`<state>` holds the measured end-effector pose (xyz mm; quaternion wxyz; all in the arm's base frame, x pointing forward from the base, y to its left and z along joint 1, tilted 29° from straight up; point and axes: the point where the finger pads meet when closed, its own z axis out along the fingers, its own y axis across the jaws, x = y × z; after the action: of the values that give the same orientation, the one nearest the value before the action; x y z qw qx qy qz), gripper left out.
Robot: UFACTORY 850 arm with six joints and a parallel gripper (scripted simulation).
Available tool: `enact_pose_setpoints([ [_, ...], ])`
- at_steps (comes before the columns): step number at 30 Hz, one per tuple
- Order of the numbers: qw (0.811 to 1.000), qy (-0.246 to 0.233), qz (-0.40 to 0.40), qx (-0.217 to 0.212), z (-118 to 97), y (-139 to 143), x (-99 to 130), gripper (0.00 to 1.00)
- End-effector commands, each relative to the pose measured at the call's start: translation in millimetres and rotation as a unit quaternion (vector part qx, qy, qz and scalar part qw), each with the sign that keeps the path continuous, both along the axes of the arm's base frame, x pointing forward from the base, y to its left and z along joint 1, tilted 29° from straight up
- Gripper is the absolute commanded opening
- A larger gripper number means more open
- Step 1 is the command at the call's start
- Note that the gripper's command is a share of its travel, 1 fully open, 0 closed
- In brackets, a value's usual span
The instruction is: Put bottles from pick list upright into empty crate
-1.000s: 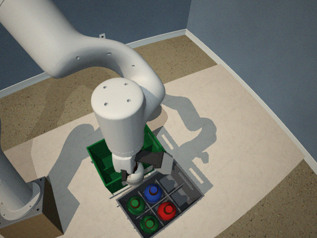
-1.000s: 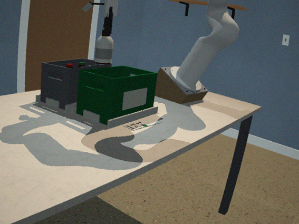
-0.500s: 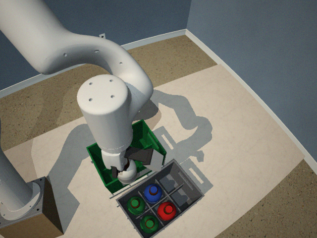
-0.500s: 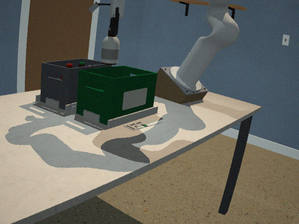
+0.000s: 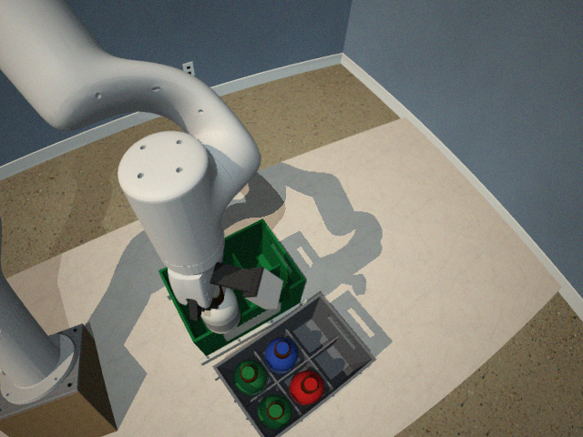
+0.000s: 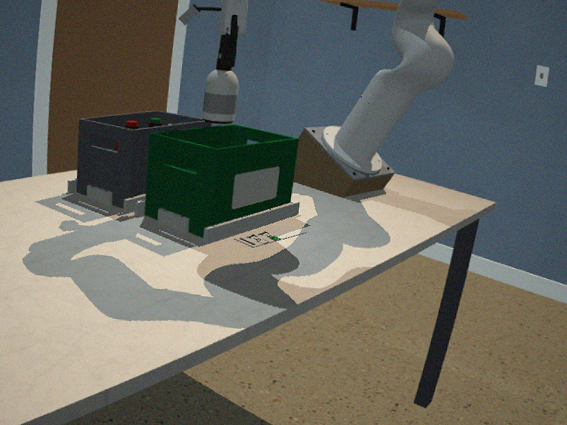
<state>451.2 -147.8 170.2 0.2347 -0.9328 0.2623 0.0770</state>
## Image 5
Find red bottle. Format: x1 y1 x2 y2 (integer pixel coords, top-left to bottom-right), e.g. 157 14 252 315
288 371 324 406

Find green crate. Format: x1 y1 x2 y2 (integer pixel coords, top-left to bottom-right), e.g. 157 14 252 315
169 218 306 356

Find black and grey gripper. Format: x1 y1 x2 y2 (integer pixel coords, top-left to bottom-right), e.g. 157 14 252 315
168 266 218 321

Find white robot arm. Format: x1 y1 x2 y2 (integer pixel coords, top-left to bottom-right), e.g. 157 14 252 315
0 0 283 404

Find grey bottle crate with dividers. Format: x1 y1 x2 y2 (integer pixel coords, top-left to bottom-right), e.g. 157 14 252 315
220 293 376 437

